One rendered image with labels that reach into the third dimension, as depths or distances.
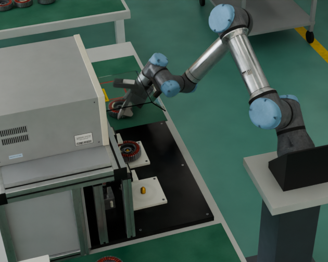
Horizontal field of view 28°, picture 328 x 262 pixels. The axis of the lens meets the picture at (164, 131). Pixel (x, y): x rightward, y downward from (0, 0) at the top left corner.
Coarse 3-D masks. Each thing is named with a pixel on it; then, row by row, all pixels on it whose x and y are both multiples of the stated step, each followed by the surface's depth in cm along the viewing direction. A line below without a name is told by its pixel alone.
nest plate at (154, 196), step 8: (136, 184) 258; (144, 184) 257; (152, 184) 257; (136, 192) 254; (152, 192) 253; (160, 192) 253; (136, 200) 250; (144, 200) 250; (152, 200) 250; (160, 200) 250; (136, 208) 247
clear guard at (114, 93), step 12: (132, 72) 270; (108, 84) 264; (120, 84) 263; (132, 84) 263; (144, 84) 264; (108, 96) 257; (120, 96) 257; (132, 96) 256; (144, 96) 256; (108, 108) 250; (120, 108) 251
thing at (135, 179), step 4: (128, 164) 246; (128, 168) 244; (128, 172) 242; (132, 172) 248; (132, 176) 246; (136, 176) 246; (116, 180) 242; (120, 180) 242; (132, 180) 244; (136, 180) 245; (108, 184) 241; (112, 184) 242; (116, 184) 242; (104, 188) 246
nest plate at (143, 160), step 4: (140, 144) 278; (144, 152) 273; (140, 156) 271; (144, 156) 271; (136, 160) 269; (140, 160) 269; (144, 160) 269; (148, 160) 269; (132, 164) 267; (136, 164) 267; (140, 164) 267; (144, 164) 268; (148, 164) 269
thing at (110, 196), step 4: (108, 188) 250; (104, 192) 248; (108, 192) 248; (112, 192) 248; (104, 196) 246; (108, 196) 246; (112, 196) 246; (104, 200) 245; (108, 200) 246; (112, 200) 246; (108, 204) 247; (108, 208) 248
